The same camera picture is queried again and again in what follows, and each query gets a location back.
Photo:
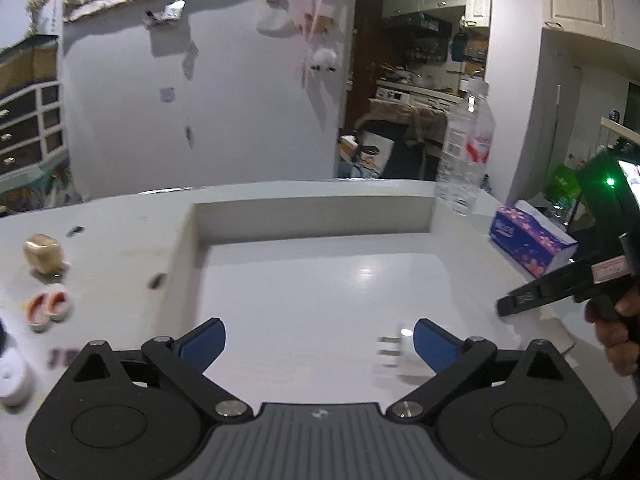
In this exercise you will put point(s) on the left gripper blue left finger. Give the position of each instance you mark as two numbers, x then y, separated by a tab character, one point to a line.
202	345

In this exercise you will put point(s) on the purple floral tissue pack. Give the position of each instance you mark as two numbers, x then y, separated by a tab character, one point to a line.
531	239

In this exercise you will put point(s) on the white round tape measure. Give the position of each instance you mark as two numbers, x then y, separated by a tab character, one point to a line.
15	379

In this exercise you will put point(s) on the white drawer cabinet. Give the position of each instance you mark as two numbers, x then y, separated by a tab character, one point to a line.
32	131

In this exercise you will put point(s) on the person's right hand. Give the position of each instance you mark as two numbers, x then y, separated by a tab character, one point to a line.
621	352

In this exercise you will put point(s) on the orange white small scissors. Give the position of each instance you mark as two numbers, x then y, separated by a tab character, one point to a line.
52	305

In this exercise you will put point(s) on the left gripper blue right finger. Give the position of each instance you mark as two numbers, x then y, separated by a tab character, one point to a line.
436	347

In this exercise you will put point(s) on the gold earbuds case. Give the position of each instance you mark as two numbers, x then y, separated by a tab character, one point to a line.
44	254

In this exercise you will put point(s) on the white cartoon tote bag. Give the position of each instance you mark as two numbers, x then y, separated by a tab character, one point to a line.
371	155

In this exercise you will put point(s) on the white shallow cardboard tray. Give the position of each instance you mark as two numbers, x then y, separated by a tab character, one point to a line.
306	285

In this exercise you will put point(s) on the white sheep plush hanging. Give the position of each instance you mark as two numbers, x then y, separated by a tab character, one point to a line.
324	60

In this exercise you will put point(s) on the glass fish tank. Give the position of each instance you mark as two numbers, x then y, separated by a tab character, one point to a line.
33	60

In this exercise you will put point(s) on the clear plastic water bottle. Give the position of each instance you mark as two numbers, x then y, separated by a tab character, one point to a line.
465	151

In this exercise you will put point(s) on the chair with brown jacket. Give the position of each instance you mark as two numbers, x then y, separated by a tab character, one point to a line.
418	132

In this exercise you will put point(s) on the small white charger plug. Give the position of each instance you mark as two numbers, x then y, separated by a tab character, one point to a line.
398	354

